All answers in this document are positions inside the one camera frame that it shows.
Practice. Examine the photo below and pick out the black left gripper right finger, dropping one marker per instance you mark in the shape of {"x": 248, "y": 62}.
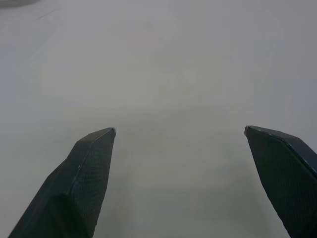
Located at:
{"x": 287, "y": 178}

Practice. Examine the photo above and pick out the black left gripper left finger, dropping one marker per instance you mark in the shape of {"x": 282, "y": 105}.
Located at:
{"x": 76, "y": 183}

